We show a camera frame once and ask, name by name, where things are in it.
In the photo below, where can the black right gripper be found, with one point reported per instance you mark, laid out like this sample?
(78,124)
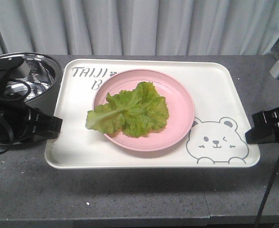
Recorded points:
(265,129)

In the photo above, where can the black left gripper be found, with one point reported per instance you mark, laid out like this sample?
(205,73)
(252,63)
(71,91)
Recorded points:
(20,123)

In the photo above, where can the white bear serving tray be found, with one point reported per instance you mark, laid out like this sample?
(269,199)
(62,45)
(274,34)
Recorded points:
(206,126)

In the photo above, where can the pink round plate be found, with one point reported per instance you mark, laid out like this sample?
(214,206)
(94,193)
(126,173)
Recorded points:
(179,103)

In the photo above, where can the green lettuce leaf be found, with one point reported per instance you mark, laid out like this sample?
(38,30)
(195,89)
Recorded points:
(135,113)

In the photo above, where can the cream electric cooking pot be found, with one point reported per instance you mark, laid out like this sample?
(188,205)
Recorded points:
(41,86)

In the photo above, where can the white pleated curtain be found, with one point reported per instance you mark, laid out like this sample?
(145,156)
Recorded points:
(139,27)

